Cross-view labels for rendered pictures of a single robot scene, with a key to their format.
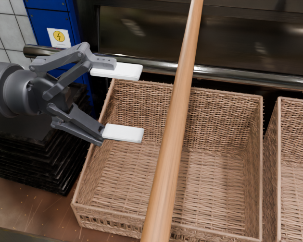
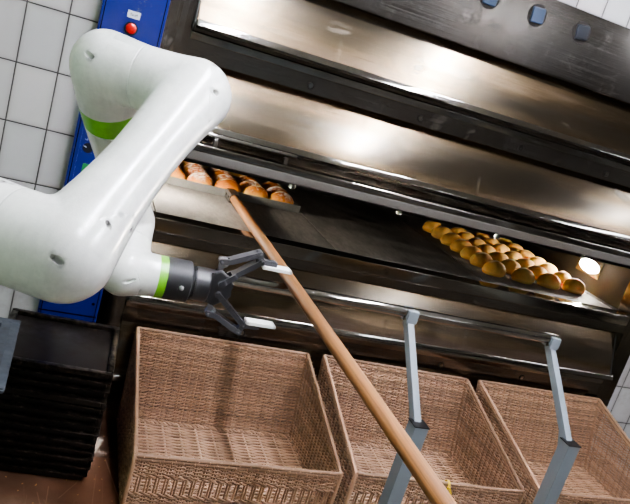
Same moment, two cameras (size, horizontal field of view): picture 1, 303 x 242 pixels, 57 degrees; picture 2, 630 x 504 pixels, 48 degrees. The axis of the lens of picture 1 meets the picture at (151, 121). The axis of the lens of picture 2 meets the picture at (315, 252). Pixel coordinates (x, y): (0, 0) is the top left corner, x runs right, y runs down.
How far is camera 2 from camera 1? 1.28 m
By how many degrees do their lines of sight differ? 42
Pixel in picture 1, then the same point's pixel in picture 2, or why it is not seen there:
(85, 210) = (150, 463)
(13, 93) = (203, 278)
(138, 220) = (217, 465)
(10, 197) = not seen: outside the picture
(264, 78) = (340, 297)
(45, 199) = (53, 485)
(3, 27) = not seen: outside the picture
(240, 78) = (324, 297)
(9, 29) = not seen: hidden behind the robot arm
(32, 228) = not seen: outside the picture
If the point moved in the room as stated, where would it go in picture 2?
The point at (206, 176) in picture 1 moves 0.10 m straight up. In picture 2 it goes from (255, 455) to (264, 426)
